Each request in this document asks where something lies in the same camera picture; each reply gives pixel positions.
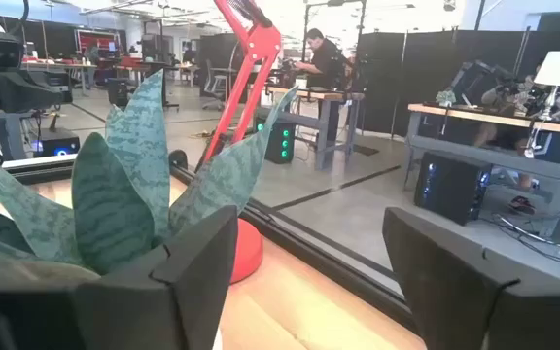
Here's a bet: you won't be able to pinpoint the small potted succulent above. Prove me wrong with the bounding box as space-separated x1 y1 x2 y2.
434 87 458 109

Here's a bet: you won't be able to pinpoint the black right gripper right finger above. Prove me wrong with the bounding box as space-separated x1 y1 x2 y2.
381 206 522 350

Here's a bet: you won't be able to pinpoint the wooden-top grey workbench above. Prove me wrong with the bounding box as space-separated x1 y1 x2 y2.
263 85 367 172
402 102 560 239

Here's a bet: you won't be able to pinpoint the red desk lamp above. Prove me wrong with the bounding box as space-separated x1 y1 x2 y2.
195 0 284 286

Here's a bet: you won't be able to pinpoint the person's shoe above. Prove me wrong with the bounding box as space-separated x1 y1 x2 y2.
507 195 537 217

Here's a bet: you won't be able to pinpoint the black partition panels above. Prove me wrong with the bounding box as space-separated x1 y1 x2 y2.
356 9 560 140

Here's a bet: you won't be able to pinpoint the computer tower with green lights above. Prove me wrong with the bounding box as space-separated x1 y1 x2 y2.
253 115 298 165

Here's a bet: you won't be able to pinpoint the grey office chair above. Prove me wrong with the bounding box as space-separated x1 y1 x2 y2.
200 57 231 111

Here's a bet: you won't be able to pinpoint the tangled floor cables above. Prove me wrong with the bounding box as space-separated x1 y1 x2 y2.
491 211 560 268

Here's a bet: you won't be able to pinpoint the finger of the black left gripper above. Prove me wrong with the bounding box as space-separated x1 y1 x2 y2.
0 69 75 115

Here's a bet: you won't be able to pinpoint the computer tower with blue lights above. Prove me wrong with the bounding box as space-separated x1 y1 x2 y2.
412 149 494 228

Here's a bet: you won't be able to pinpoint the red wall display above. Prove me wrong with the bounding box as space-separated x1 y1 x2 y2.
74 28 120 55

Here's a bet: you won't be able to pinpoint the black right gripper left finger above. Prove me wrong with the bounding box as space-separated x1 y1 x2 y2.
76 203 240 350

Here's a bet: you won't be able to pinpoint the snake plant in white pot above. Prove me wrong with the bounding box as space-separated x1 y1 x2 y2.
0 67 301 293

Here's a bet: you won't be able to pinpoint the person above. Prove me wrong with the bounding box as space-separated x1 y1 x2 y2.
473 65 560 195
293 27 355 143

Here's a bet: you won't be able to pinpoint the small black computer box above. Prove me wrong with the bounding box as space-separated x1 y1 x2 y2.
33 126 82 158

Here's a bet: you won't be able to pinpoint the grey-blue table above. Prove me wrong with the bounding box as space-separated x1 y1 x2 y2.
0 110 36 162

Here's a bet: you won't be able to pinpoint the black aluminium table frame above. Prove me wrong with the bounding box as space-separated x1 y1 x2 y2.
0 148 420 336

